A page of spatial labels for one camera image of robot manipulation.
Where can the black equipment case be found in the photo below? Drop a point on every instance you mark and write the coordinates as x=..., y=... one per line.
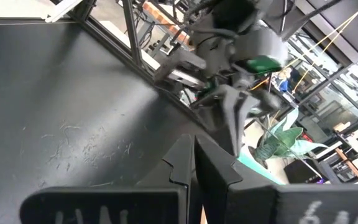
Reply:
x=300, y=172

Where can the green snake plant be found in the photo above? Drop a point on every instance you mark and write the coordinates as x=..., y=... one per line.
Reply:
x=286, y=137

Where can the black table mat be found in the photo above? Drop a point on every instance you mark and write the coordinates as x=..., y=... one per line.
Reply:
x=57, y=109

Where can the black aluminium table frame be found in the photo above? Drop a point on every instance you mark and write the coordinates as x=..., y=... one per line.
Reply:
x=132, y=37

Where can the person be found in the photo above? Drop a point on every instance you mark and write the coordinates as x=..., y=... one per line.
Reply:
x=283, y=84

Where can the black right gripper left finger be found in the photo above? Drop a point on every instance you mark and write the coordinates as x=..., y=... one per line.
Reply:
x=104, y=205

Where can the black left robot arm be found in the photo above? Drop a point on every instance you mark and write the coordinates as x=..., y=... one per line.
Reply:
x=228, y=9

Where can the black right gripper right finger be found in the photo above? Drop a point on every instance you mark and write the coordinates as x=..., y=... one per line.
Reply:
x=259, y=205

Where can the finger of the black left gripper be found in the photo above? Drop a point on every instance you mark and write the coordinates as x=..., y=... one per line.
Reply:
x=225, y=99
x=250, y=105

